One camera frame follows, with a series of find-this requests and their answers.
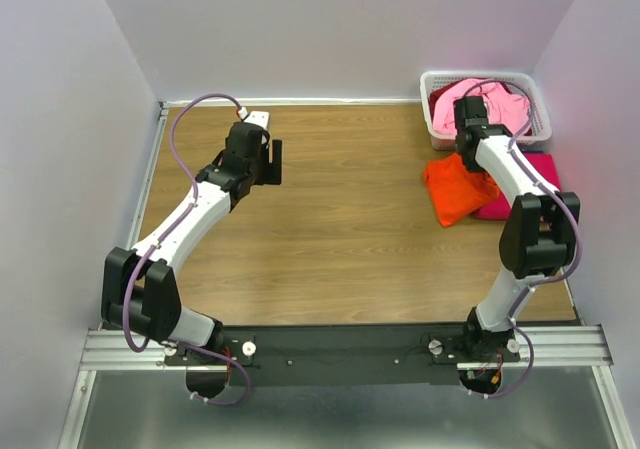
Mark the orange t-shirt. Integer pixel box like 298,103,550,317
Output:
422,153,501,227

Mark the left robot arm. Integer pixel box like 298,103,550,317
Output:
101,111,282,364

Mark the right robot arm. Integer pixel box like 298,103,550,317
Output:
453,95,580,361

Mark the pink t-shirt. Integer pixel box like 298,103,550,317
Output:
432,78,532,137

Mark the white plastic basket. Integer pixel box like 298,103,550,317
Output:
418,70,552,151

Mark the folded magenta t-shirt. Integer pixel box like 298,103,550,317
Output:
473,152,561,221

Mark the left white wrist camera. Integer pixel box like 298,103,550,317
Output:
236,106,270,131

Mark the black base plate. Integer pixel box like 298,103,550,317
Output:
165,323,520,397

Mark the aluminium frame rail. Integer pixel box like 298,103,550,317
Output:
60,321,635,448

